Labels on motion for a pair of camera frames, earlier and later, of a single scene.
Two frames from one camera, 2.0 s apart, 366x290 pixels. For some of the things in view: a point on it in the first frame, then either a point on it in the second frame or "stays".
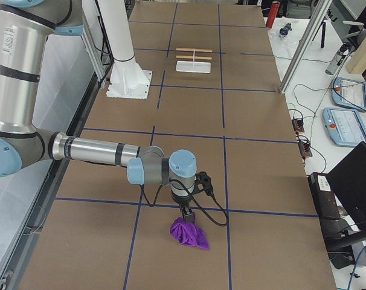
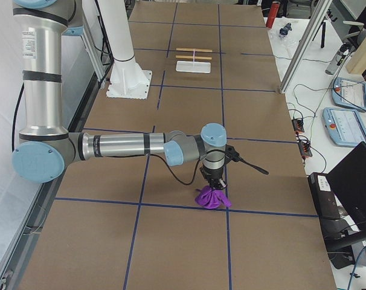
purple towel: x=189 y=233 -> x=212 y=199
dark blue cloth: x=284 y=31 stays
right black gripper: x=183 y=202 -> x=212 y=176
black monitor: x=354 y=183 stays
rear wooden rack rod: x=194 y=49 stays
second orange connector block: x=305 y=150 stays
